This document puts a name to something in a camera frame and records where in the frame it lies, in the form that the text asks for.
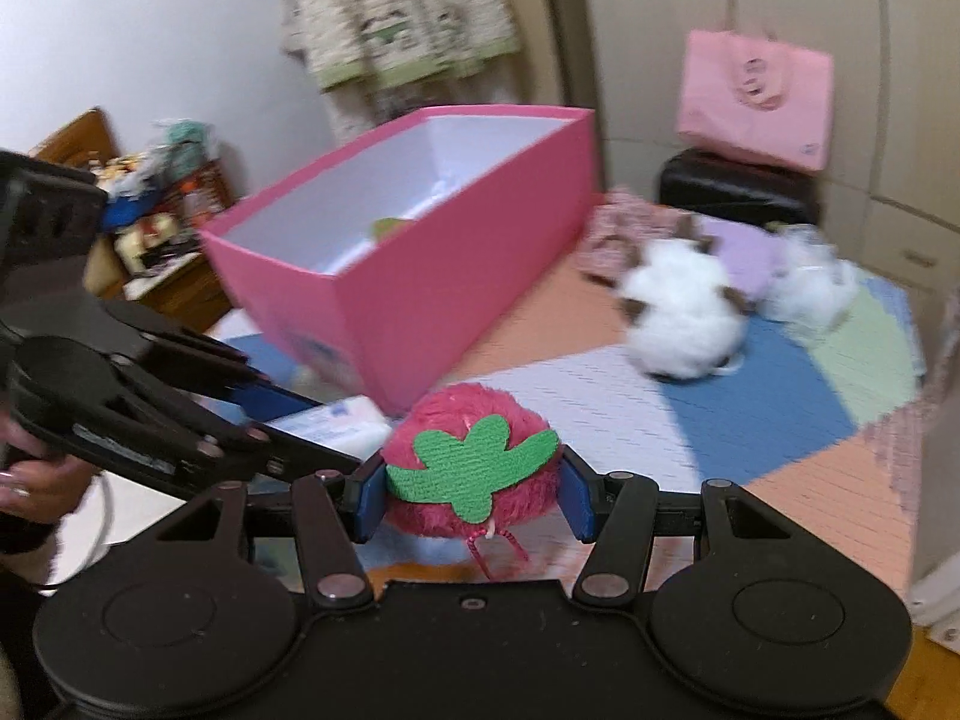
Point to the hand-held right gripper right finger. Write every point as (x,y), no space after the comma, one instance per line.
(574,495)

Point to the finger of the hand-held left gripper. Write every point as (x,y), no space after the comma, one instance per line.
(225,457)
(270,399)

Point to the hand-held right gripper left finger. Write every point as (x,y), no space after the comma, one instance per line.
(367,499)

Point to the small white tissue pack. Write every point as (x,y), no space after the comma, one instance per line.
(345,424)

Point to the pink plush strawberry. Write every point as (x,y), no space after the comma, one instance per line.
(465,420)

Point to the green makeup sponge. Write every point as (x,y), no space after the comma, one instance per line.
(388,229)

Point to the pink cardboard box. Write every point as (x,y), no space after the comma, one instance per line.
(450,277)

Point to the person's left hand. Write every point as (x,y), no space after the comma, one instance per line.
(37,491)

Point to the colourful patchwork table mat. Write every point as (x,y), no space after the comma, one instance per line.
(600,405)

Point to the pile of small household things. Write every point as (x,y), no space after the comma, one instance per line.
(150,187)

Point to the wooden nightstand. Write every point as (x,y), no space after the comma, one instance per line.
(180,292)

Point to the white plush sheep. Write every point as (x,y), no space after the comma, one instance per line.
(675,315)

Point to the pink floral scrunchie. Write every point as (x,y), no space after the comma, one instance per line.
(615,240)

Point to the white mesh bath puff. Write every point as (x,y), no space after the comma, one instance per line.
(806,292)

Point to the black suitcase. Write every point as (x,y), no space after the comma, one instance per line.
(720,187)

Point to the cream knitted robe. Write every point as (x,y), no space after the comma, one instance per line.
(390,15)

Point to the pink paper bag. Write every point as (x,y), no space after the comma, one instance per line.
(727,120)

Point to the light wood wardrobe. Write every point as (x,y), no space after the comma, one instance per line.
(862,90)

